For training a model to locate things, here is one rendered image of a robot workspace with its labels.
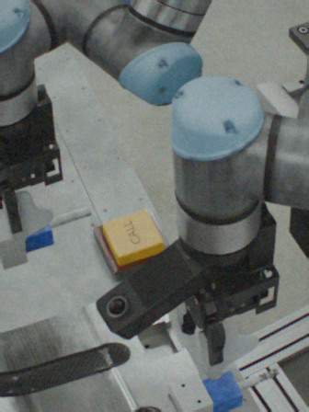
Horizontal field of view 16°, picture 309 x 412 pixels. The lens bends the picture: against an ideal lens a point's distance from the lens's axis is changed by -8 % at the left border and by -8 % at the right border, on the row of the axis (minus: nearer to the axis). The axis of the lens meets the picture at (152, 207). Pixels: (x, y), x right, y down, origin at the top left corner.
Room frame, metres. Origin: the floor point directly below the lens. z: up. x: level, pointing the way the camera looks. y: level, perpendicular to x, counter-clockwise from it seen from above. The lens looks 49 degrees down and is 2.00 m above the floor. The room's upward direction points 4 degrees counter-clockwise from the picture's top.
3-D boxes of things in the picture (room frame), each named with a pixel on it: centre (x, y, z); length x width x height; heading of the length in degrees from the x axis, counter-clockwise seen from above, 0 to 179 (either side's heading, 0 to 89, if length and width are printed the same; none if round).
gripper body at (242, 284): (0.66, -0.06, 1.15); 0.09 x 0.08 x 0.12; 109
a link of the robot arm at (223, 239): (0.66, -0.06, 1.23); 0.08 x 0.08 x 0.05
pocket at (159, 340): (0.76, 0.00, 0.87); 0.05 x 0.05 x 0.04; 19
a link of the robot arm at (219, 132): (0.66, -0.06, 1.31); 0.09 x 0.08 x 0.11; 72
